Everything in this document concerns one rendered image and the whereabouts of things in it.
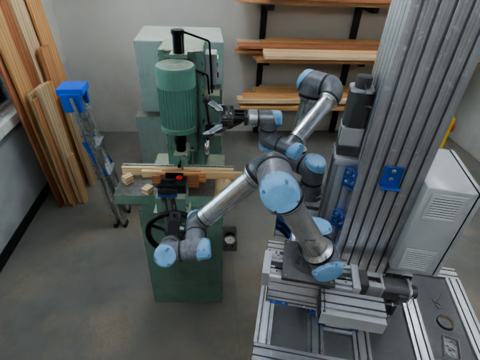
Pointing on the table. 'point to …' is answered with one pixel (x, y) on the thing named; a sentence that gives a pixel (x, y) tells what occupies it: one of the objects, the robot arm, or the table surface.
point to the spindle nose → (181, 143)
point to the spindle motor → (176, 96)
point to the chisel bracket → (182, 156)
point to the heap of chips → (221, 184)
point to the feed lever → (207, 113)
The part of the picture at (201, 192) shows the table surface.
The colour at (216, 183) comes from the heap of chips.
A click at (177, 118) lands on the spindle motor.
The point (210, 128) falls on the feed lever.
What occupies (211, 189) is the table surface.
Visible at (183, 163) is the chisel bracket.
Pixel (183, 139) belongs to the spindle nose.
